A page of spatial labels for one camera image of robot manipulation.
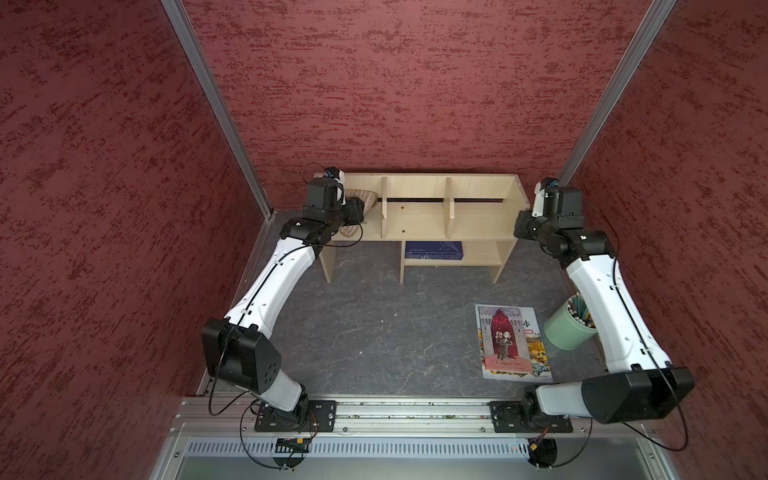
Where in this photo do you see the beige striped fluffy cloth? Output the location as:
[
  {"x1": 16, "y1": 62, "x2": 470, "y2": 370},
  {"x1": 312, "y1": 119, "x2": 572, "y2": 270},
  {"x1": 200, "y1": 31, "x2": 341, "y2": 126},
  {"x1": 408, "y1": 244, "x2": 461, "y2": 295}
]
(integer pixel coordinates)
[{"x1": 339, "y1": 189, "x2": 378, "y2": 238}]

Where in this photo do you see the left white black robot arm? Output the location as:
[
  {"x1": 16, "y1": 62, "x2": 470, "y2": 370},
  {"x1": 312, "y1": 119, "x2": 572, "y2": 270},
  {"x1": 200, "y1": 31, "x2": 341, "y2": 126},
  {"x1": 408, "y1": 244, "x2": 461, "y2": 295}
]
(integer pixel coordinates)
[{"x1": 201, "y1": 167, "x2": 364, "y2": 430}]

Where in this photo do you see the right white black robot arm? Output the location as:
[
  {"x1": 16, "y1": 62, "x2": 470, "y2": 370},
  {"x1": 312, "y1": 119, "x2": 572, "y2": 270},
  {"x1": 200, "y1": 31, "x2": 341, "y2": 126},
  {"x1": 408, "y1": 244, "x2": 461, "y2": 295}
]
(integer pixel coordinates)
[{"x1": 489, "y1": 178, "x2": 695, "y2": 434}]

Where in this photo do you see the light wooden bookshelf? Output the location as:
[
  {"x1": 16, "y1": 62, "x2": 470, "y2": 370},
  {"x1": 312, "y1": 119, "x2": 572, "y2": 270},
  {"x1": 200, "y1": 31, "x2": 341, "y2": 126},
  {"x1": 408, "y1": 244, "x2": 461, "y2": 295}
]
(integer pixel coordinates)
[{"x1": 346, "y1": 173, "x2": 530, "y2": 283}]

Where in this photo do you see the blue book on shelf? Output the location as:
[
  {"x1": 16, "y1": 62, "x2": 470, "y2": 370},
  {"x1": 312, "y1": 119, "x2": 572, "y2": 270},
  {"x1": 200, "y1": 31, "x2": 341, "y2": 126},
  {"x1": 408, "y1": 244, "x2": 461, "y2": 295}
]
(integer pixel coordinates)
[{"x1": 404, "y1": 241, "x2": 464, "y2": 261}]

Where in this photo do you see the green cup of pencils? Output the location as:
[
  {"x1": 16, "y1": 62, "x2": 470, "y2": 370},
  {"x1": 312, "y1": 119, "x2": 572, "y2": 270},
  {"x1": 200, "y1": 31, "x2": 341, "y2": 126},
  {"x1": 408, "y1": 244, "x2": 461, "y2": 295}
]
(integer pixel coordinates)
[{"x1": 544, "y1": 294, "x2": 597, "y2": 351}]

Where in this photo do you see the red illustrated picture book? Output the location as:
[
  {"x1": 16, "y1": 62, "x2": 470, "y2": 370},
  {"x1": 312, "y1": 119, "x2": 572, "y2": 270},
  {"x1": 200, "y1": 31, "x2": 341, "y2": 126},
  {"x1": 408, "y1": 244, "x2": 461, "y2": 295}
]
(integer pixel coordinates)
[{"x1": 475, "y1": 304, "x2": 553, "y2": 384}]

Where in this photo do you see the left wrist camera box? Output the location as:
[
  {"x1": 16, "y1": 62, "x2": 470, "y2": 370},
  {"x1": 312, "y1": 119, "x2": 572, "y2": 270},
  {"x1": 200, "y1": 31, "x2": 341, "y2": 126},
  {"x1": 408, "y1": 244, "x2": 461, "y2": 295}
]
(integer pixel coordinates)
[{"x1": 323, "y1": 167, "x2": 345, "y2": 204}]

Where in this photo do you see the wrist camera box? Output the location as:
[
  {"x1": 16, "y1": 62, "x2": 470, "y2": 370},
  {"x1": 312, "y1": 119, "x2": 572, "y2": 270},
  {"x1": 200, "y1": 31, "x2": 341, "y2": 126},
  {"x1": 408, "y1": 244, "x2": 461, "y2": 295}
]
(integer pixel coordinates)
[
  {"x1": 323, "y1": 167, "x2": 345, "y2": 204},
  {"x1": 532, "y1": 177, "x2": 559, "y2": 217}
]

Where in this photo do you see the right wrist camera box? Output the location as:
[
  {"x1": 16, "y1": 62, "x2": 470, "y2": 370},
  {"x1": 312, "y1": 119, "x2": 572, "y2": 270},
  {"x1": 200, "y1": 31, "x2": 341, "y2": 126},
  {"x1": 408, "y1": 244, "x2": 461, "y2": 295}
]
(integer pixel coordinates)
[{"x1": 532, "y1": 177, "x2": 559, "y2": 217}]

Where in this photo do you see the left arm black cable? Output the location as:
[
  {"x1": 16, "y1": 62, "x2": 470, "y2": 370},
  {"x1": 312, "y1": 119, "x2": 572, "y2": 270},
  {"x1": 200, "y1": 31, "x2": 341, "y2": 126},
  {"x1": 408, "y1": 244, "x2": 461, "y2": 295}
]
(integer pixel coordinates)
[{"x1": 207, "y1": 164, "x2": 365, "y2": 472}]

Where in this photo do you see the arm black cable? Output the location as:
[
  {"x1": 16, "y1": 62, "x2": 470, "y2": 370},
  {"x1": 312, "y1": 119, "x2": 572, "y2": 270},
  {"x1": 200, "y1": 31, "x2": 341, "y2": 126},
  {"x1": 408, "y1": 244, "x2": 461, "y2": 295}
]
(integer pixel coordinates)
[
  {"x1": 207, "y1": 164, "x2": 365, "y2": 472},
  {"x1": 590, "y1": 203, "x2": 691, "y2": 454}
]

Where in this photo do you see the right aluminium corner post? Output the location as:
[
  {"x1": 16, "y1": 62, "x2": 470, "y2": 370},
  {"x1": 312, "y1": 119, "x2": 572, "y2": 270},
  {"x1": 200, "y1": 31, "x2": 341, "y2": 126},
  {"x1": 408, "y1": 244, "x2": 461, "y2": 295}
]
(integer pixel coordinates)
[{"x1": 558, "y1": 0, "x2": 676, "y2": 186}]

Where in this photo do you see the aluminium corner post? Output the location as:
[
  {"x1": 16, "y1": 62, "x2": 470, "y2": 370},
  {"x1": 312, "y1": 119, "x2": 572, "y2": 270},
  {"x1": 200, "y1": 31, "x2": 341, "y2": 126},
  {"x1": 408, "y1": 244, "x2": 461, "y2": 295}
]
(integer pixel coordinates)
[
  {"x1": 558, "y1": 0, "x2": 676, "y2": 186},
  {"x1": 161, "y1": 0, "x2": 273, "y2": 220}
]

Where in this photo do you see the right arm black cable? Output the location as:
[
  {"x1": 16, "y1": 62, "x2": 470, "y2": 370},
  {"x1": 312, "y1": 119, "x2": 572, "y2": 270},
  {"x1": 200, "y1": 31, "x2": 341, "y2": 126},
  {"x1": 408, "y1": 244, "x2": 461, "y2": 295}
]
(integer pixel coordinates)
[{"x1": 590, "y1": 203, "x2": 691, "y2": 454}]

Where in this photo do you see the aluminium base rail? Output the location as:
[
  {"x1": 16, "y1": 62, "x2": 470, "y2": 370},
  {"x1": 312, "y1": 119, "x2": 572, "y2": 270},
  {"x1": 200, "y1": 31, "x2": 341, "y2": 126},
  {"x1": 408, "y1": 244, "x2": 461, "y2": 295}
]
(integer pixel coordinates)
[{"x1": 150, "y1": 395, "x2": 678, "y2": 479}]

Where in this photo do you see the left aluminium corner post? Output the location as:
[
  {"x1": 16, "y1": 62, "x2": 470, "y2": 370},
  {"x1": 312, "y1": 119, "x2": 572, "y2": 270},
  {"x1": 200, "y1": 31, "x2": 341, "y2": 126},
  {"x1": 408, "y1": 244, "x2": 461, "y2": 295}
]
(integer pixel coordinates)
[{"x1": 161, "y1": 0, "x2": 273, "y2": 220}]

